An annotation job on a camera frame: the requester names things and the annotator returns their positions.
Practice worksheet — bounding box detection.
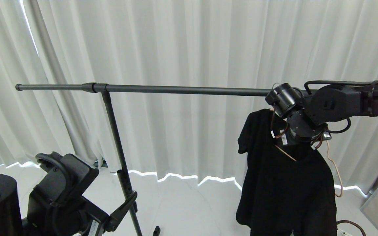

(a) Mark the white laundry basket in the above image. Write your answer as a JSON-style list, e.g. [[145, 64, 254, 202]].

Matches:
[[336, 220, 367, 236]]

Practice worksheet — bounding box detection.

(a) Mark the black clothes rack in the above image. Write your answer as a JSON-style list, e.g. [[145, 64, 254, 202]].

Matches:
[[15, 82, 275, 236]]

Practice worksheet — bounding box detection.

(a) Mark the pink clothes hanger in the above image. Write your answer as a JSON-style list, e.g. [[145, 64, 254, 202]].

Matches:
[[275, 145, 297, 162]]

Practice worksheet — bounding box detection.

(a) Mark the black cable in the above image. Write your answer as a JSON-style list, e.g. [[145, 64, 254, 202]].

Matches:
[[304, 80, 378, 96], [326, 117, 352, 134]]

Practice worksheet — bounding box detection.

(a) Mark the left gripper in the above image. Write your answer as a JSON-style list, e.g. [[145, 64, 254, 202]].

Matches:
[[28, 191, 138, 236]]

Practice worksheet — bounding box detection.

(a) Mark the black t-shirt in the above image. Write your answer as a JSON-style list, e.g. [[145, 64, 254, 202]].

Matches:
[[236, 109, 338, 236]]

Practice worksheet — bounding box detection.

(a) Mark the white curtain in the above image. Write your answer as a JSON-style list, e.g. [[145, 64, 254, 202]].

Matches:
[[0, 0, 378, 197]]

